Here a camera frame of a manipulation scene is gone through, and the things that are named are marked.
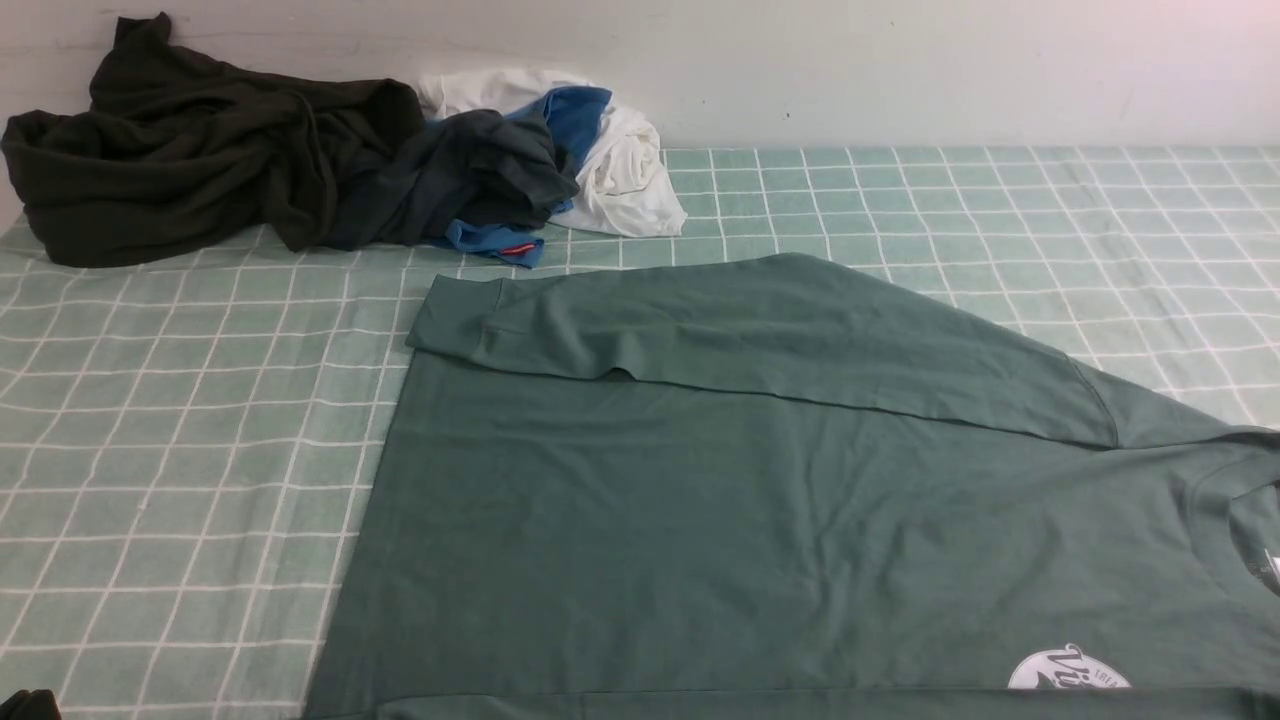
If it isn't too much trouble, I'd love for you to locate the dark grey crumpled garment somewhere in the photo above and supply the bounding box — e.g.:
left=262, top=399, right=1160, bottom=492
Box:
left=320, top=109, right=579, bottom=251

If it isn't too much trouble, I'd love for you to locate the dark olive crumpled garment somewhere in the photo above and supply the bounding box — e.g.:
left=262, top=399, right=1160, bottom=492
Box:
left=3, top=13, right=425, bottom=268

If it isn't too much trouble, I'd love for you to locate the green long sleeve shirt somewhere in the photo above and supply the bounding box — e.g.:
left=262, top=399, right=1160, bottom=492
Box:
left=303, top=254, right=1277, bottom=719

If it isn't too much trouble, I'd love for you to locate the white crumpled garment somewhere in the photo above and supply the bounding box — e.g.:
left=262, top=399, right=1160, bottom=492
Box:
left=419, top=68, right=689, bottom=238

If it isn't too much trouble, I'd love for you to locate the blue crumpled garment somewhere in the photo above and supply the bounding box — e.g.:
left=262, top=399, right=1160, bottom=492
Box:
left=430, top=86, right=612, bottom=268

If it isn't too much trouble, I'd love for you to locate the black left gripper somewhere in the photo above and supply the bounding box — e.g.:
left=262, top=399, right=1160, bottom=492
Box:
left=0, top=689, right=61, bottom=720

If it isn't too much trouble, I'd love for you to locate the green checkered tablecloth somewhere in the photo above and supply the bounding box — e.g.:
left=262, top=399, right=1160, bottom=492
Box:
left=1, top=146, right=1279, bottom=719

